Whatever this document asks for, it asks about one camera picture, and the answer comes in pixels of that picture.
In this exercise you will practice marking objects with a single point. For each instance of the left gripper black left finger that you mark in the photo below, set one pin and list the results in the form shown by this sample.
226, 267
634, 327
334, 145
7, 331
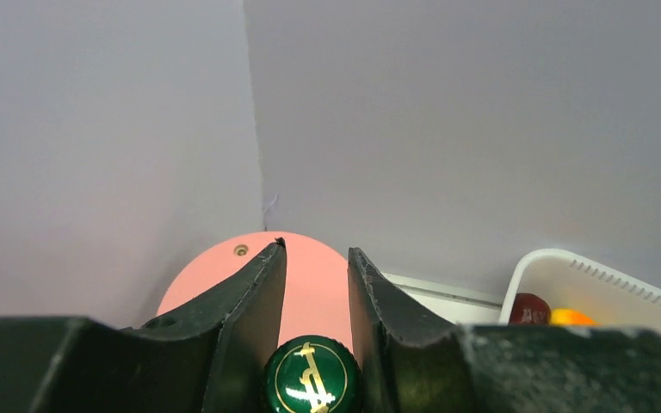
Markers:
206, 355

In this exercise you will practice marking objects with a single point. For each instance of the white plastic basket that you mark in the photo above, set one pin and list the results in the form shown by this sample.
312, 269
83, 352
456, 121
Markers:
567, 280

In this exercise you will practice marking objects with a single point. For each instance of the dark red plum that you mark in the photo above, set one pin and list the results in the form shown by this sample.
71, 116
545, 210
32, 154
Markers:
528, 308

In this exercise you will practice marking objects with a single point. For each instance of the orange yellow mango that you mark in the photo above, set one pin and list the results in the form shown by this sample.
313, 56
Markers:
567, 316

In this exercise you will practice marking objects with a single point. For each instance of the dark green bottle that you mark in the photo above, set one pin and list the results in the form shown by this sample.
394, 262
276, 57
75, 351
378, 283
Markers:
312, 374

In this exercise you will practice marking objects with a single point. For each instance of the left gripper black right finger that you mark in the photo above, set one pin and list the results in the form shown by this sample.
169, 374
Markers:
412, 360

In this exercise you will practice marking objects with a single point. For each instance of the pink tiered shelf stand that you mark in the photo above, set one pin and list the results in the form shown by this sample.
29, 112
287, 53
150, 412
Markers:
316, 298

